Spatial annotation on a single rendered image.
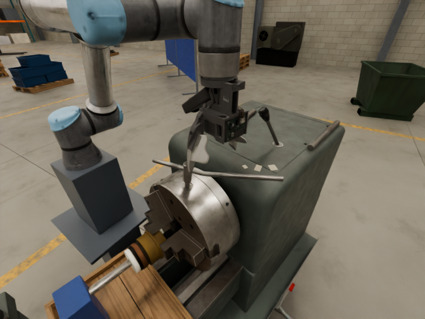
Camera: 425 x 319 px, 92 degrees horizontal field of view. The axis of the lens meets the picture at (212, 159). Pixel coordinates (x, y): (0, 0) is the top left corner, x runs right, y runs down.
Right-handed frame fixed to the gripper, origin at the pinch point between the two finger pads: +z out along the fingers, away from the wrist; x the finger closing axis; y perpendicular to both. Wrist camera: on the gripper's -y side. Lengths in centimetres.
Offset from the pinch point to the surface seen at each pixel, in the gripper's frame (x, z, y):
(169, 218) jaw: -10.6, 20.8, -8.1
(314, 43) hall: 915, 44, -405
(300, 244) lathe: 57, 79, 12
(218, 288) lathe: -4.7, 47.1, 7.8
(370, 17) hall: 962, -42, -252
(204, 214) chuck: -5.6, 13.4, 3.1
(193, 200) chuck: -6.0, 11.0, -0.8
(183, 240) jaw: -11.0, 22.5, -0.1
